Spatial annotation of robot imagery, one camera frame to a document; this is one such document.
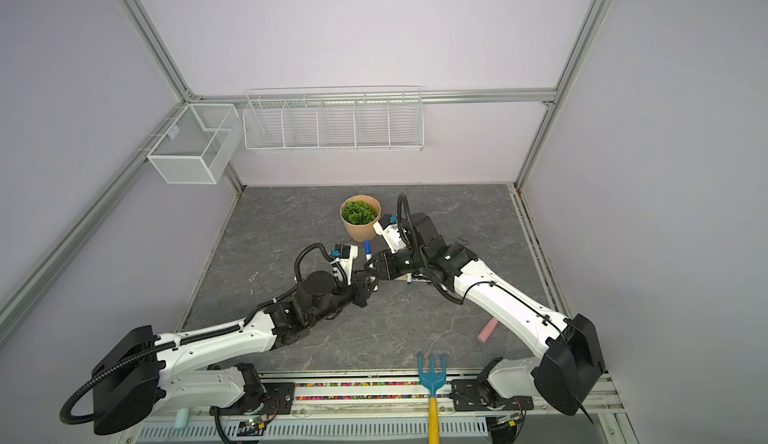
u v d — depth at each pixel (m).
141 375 0.41
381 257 0.65
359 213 0.97
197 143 0.97
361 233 0.96
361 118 1.02
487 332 0.82
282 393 0.74
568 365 0.39
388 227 0.68
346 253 0.67
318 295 0.57
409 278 0.66
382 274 0.66
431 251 0.58
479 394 0.66
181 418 0.70
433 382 0.76
